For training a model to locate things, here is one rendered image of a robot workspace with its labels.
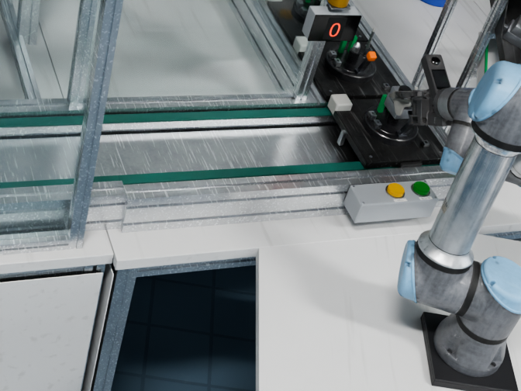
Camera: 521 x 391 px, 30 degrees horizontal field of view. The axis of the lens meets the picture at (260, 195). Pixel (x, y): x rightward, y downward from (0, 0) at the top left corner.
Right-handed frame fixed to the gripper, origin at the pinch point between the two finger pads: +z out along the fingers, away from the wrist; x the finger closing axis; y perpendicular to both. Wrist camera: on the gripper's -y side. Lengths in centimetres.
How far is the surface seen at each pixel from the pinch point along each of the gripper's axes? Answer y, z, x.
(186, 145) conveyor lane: 11, 12, -52
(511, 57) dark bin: -8.1, -11.0, 24.0
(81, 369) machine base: 64, 17, -78
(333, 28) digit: -15.4, -0.9, -19.3
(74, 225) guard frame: 25, -9, -84
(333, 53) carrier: -9.8, 25.4, -5.3
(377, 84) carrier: -1.7, 20.4, 5.3
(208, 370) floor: 85, 66, -27
